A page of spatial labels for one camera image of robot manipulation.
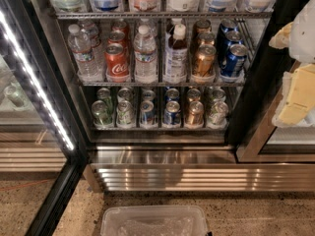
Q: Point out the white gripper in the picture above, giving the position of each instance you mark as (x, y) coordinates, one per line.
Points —
(304, 33)

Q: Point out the orange soda can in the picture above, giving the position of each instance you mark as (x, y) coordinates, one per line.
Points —
(206, 38)
(204, 60)
(201, 26)

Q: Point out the front blue pepsi can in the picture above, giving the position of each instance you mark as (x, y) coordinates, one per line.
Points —
(234, 60)

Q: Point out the blue pepsi can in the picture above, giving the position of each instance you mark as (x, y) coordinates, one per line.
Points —
(231, 37)
(234, 60)
(171, 115)
(227, 25)

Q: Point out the rear blue pepsi can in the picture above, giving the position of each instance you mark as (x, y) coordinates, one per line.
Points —
(227, 25)

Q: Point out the bottom right silver can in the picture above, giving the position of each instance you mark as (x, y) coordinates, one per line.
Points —
(218, 112)

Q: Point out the bottom front orange can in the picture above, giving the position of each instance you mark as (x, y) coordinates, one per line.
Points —
(195, 113)

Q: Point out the bottom blue pepsi can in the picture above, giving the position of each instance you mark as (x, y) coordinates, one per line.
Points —
(171, 115)

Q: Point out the bottom blue white can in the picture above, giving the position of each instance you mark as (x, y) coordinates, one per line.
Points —
(147, 111)

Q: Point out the bottom second-column silver can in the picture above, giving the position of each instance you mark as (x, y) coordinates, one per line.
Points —
(125, 112)

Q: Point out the front red cola can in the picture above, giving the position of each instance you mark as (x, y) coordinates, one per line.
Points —
(116, 60)

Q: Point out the red cola can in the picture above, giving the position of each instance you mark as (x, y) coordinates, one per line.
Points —
(118, 37)
(120, 25)
(116, 60)

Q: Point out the rear red cola can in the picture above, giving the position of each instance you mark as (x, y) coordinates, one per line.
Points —
(120, 25)

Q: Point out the bottom front green can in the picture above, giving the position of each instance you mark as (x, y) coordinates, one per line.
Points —
(101, 113)

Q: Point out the glass fridge door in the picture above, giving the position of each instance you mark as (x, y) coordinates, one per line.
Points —
(40, 136)

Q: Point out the front iced tea bottle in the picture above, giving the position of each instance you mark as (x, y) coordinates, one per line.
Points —
(176, 55)

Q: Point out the iced tea bottle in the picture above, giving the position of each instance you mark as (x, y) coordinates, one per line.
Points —
(176, 55)
(171, 23)

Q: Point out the rear iced tea bottle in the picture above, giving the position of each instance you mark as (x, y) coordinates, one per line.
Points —
(171, 23)

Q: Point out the middle front water bottle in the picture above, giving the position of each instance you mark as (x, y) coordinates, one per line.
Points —
(145, 52)

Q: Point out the water bottle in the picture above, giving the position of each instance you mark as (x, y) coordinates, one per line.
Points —
(145, 52)
(91, 30)
(81, 48)

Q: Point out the left rear water bottle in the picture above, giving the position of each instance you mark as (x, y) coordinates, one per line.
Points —
(91, 30)

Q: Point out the left front water bottle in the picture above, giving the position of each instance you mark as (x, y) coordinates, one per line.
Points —
(81, 48)

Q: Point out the clear plastic bin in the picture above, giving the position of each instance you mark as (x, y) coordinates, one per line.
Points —
(154, 221)

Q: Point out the middle wire shelf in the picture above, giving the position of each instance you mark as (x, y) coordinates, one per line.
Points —
(77, 82)

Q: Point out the wire shelf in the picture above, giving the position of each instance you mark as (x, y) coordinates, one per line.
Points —
(77, 82)
(160, 15)

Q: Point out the top wire shelf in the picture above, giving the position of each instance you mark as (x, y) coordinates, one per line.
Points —
(160, 15)

